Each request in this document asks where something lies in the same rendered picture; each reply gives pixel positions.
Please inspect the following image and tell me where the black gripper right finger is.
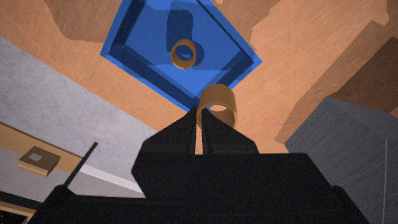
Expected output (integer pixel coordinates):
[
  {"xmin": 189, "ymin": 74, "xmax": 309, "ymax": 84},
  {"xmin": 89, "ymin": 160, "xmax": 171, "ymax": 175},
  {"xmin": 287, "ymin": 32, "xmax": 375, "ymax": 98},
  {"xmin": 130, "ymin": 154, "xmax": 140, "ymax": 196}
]
[{"xmin": 202, "ymin": 108, "xmax": 260, "ymax": 154}]

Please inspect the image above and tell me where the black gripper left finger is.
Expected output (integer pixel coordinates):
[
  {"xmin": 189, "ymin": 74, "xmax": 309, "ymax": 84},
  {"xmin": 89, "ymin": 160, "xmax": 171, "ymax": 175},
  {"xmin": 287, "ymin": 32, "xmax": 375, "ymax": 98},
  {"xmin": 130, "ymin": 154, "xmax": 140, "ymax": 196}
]
[{"xmin": 137, "ymin": 106, "xmax": 197, "ymax": 156}]

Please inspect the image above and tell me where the bronze bushing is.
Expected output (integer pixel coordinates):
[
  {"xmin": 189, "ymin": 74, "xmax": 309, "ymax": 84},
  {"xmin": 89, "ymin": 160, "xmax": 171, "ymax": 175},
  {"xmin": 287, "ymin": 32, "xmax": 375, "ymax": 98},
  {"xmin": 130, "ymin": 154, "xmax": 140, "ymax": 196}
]
[
  {"xmin": 171, "ymin": 39, "xmax": 196, "ymax": 69},
  {"xmin": 196, "ymin": 84, "xmax": 238, "ymax": 130}
]

